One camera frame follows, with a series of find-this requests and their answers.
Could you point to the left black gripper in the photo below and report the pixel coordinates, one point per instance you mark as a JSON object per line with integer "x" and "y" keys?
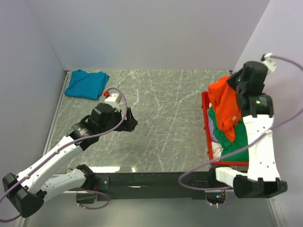
{"x": 130, "y": 122}

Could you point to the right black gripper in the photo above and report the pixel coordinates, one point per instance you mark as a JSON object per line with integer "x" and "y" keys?
{"x": 231, "y": 80}

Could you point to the orange t shirt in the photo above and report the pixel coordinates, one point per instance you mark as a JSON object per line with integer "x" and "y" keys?
{"x": 224, "y": 102}

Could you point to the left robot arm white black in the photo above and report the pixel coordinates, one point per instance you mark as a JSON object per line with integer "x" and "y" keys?
{"x": 31, "y": 188}

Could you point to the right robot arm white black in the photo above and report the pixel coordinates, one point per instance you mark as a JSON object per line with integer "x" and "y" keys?
{"x": 262, "y": 179}

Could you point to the red plastic bin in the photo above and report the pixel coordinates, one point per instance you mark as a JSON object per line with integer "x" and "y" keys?
{"x": 205, "y": 106}

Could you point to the folded blue t shirt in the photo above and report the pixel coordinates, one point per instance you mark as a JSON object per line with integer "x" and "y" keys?
{"x": 86, "y": 85}

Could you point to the green t shirt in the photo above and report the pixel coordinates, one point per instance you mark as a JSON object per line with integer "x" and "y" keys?
{"x": 228, "y": 146}

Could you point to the lavender t shirt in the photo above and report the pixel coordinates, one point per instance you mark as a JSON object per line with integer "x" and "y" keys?
{"x": 211, "y": 127}

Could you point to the white t shirt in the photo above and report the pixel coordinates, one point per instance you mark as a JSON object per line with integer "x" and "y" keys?
{"x": 216, "y": 149}

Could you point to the black base beam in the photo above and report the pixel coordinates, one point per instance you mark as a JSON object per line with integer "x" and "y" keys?
{"x": 120, "y": 186}

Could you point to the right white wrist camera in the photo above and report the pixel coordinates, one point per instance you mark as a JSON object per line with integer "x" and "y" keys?
{"x": 268, "y": 61}

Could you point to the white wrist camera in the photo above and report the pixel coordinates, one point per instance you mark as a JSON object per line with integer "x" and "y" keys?
{"x": 112, "y": 100}
{"x": 268, "y": 61}

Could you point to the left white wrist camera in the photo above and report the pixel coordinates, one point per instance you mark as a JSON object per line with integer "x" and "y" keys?
{"x": 112, "y": 100}

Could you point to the aluminium frame rail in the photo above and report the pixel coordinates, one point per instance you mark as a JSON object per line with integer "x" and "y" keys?
{"x": 50, "y": 134}

